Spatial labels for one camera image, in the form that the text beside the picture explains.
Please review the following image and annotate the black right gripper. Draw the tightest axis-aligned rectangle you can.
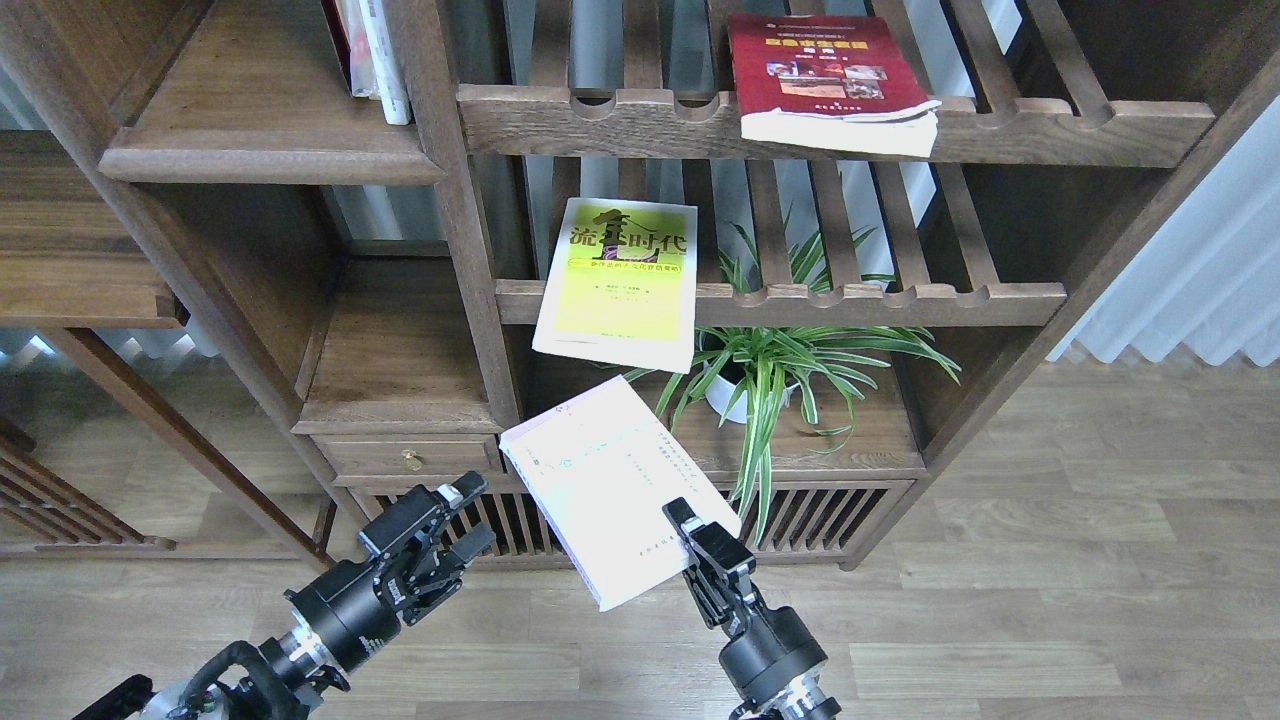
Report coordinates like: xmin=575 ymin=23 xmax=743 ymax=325
xmin=662 ymin=497 xmax=831 ymax=708

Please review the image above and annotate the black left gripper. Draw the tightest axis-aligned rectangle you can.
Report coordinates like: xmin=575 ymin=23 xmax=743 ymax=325
xmin=285 ymin=471 xmax=497 ymax=673

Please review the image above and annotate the white lavender book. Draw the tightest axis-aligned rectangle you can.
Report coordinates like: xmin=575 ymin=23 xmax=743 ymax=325
xmin=499 ymin=375 xmax=742 ymax=612

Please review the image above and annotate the yellow green book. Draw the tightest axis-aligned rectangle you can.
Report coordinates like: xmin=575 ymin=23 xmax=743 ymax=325
xmin=532 ymin=197 xmax=698 ymax=373

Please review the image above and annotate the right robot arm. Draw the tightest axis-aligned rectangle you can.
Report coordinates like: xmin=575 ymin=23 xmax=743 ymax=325
xmin=663 ymin=497 xmax=841 ymax=719

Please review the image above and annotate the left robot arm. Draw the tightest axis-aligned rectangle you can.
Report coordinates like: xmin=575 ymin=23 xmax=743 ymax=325
xmin=82 ymin=471 xmax=495 ymax=719

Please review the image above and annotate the white plant pot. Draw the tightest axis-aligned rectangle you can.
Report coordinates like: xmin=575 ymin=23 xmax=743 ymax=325
xmin=705 ymin=360 xmax=797 ymax=424

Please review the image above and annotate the green spider plant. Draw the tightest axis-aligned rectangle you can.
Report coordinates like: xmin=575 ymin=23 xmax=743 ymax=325
xmin=612 ymin=210 xmax=963 ymax=546

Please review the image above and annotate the dark wooden bookshelf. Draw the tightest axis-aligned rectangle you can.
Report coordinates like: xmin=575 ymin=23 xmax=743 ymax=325
xmin=3 ymin=1 xmax=1277 ymax=569

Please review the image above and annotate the wooden side furniture left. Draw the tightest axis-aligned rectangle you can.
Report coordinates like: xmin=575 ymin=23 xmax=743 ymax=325
xmin=3 ymin=129 xmax=337 ymax=568

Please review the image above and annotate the upright white book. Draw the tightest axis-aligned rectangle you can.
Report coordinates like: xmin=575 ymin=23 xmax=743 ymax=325
xmin=340 ymin=1 xmax=412 ymax=126

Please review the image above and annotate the upright dark red book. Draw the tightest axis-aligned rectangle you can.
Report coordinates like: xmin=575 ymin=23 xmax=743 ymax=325
xmin=321 ymin=0 xmax=351 ymax=91

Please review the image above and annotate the red paperback book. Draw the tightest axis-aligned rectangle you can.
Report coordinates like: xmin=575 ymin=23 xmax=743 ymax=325
xmin=730 ymin=13 xmax=940 ymax=158

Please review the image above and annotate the white pleated curtain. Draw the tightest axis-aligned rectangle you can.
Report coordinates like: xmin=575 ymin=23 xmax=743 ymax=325
xmin=1050 ymin=102 xmax=1279 ymax=366

